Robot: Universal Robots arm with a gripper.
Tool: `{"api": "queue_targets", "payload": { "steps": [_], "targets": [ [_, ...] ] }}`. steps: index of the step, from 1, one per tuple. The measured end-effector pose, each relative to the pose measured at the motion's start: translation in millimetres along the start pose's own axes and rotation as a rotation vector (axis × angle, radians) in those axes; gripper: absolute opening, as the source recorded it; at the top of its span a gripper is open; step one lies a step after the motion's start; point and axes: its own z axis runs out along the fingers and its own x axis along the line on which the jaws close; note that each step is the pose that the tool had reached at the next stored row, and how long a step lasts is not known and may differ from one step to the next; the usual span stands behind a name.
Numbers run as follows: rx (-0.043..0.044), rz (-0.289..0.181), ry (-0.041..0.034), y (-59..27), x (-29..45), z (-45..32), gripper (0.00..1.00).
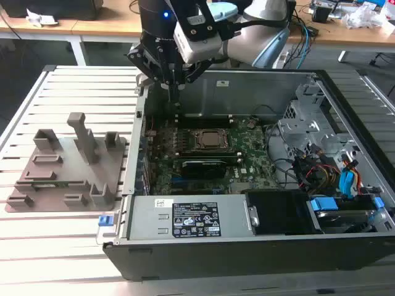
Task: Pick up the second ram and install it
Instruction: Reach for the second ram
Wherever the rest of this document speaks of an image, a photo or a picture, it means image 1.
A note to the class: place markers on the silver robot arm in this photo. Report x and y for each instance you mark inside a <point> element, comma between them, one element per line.
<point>247,43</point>

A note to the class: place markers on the green motherboard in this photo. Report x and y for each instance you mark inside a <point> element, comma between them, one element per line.
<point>247,145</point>

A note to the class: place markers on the black graphics card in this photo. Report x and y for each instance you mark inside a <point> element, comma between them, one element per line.
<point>203,169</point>

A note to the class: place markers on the silver CPU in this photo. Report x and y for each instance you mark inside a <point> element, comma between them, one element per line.
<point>214,138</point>

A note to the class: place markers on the CPU socket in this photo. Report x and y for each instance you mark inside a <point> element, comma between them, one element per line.
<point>195,140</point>

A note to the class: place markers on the silver metal drive cage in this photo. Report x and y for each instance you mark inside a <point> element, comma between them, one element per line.
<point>296,126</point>

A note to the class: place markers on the black plastic bay cover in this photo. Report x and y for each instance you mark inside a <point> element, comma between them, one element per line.
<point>277,212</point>

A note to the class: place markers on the installed black RAM stick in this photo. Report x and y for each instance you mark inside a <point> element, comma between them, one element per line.
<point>206,117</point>

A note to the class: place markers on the crumpled white paper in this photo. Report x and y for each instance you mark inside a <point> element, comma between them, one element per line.
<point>40,18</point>

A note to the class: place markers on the black RAM slot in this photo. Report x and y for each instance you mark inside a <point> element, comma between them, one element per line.
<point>203,124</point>
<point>210,154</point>

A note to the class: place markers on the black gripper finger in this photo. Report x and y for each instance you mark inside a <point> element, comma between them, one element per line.
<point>145,63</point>
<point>194,72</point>

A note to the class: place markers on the blue case latch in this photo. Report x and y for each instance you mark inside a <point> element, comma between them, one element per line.
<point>105,221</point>

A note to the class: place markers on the hard disk in blue carrier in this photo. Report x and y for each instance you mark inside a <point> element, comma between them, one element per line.
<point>322,205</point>

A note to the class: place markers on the small black box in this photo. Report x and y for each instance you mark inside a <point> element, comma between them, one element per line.
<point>321,13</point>

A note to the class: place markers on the large black box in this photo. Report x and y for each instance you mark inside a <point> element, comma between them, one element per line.
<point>61,9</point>

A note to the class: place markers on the white power strip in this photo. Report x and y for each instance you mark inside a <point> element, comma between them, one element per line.
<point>283,58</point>

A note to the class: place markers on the small sticker on case wall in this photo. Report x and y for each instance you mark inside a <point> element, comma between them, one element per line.
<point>222,83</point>

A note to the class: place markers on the black open PC case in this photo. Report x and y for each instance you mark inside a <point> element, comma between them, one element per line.
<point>216,262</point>

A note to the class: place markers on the crumpled clear plastic bag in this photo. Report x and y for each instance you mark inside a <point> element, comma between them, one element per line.
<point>364,17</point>

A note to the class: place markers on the grey power supply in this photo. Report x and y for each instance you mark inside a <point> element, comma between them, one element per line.
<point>145,216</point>

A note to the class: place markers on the grey parts rack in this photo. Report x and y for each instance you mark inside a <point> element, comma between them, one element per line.
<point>77,185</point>

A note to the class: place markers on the small white barcode sticker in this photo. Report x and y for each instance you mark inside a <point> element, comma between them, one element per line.
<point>162,204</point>

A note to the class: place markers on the wooden desk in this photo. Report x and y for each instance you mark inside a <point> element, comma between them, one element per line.
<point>108,24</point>

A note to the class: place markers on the black rating label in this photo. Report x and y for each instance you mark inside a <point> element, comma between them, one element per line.
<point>194,219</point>

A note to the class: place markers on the round coin battery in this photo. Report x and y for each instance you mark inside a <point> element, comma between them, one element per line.
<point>251,124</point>

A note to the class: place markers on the green RAM stick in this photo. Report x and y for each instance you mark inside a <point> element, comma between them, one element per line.
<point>52,184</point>

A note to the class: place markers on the tall black box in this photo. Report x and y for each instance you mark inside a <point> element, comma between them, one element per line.
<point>291,9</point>

